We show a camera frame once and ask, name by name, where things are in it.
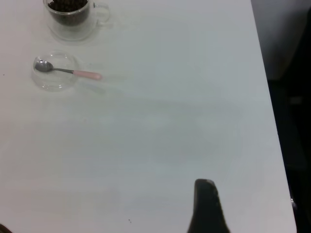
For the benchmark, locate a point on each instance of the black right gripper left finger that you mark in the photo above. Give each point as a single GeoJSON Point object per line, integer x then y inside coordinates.
{"type": "Point", "coordinates": [3, 230]}

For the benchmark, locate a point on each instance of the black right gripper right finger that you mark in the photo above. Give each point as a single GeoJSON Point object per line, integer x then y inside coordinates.
{"type": "Point", "coordinates": [206, 208]}

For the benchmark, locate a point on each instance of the clear round glass dish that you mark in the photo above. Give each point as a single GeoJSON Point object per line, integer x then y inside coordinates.
{"type": "Point", "coordinates": [56, 82]}

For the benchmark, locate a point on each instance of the clear double-walled glass cup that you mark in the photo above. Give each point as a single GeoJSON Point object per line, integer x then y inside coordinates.
{"type": "Point", "coordinates": [73, 31]}

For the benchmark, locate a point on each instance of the dark coffee beans pile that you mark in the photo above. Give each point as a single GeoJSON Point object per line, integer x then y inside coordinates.
{"type": "Point", "coordinates": [68, 9]}

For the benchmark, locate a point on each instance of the black equipment frame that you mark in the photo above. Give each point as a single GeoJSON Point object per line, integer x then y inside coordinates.
{"type": "Point", "coordinates": [298, 145]}

